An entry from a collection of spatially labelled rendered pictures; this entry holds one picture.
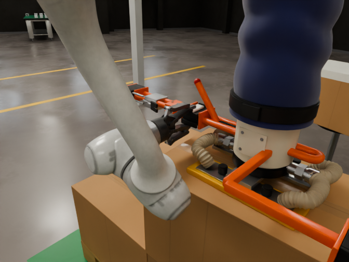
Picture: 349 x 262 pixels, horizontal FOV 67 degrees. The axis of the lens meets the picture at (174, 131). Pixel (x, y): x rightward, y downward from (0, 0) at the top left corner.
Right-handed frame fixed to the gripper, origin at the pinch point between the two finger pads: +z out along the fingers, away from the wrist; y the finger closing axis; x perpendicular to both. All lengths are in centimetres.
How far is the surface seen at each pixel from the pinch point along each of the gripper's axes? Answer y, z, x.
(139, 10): -22, 184, -244
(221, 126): -0.7, -2.9, 12.9
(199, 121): -0.2, -3.9, 5.2
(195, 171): 10.9, -14.4, 12.3
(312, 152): -0.6, 0.5, 38.9
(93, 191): 53, -16, -51
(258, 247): 17.9, -20.2, 37.3
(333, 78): 12, 136, 12
